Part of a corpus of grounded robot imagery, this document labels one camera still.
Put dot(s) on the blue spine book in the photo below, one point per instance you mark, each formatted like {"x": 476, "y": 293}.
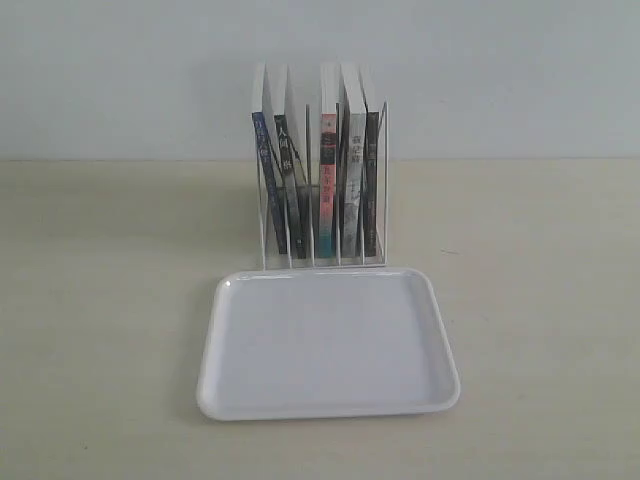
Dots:
{"x": 265, "y": 142}

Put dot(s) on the red teal spine book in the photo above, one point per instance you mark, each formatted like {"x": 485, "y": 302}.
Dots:
{"x": 328, "y": 147}

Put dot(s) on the dark brown spine book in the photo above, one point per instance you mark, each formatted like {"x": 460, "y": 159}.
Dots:
{"x": 370, "y": 162}

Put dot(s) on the black grey spine book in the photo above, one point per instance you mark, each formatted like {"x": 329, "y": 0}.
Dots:
{"x": 287, "y": 133}

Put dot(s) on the light grey spine book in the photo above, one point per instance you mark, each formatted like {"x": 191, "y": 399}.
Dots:
{"x": 355, "y": 118}

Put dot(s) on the white plastic tray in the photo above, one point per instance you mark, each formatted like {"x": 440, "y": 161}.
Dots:
{"x": 326, "y": 343}

